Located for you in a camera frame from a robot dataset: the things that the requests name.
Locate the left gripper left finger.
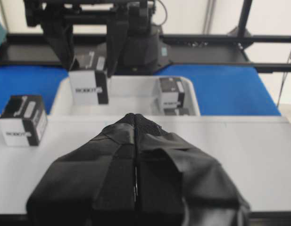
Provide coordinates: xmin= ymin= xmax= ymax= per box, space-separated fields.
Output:
xmin=26 ymin=113 xmax=135 ymax=226

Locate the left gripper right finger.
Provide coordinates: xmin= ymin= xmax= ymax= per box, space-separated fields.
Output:
xmin=135 ymin=114 xmax=250 ymax=226

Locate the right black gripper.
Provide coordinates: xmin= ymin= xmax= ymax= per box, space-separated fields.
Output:
xmin=24 ymin=0 xmax=156 ymax=78

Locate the black white box top tray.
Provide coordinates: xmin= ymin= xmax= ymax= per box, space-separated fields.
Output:
xmin=68 ymin=51 xmax=109 ymax=105

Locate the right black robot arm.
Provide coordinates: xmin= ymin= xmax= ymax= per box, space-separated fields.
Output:
xmin=24 ymin=0 xmax=162 ymax=77

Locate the white plastic tray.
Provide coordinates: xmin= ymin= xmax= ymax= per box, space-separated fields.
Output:
xmin=50 ymin=76 xmax=200 ymax=116

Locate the white base board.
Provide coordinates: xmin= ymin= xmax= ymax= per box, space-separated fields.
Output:
xmin=0 ymin=116 xmax=291 ymax=214

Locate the black box bottom right tray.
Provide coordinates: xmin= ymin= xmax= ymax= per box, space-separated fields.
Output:
xmin=158 ymin=77 xmax=185 ymax=110

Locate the black box on base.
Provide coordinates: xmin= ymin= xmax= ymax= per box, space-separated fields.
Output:
xmin=0 ymin=95 xmax=48 ymax=147

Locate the blue table cloth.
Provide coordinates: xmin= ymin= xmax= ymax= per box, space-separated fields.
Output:
xmin=0 ymin=65 xmax=281 ymax=116

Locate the black metal frame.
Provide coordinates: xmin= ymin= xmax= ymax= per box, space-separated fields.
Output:
xmin=0 ymin=0 xmax=291 ymax=75

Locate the black hanging cable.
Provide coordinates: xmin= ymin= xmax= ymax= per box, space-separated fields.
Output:
xmin=276 ymin=30 xmax=291 ymax=106

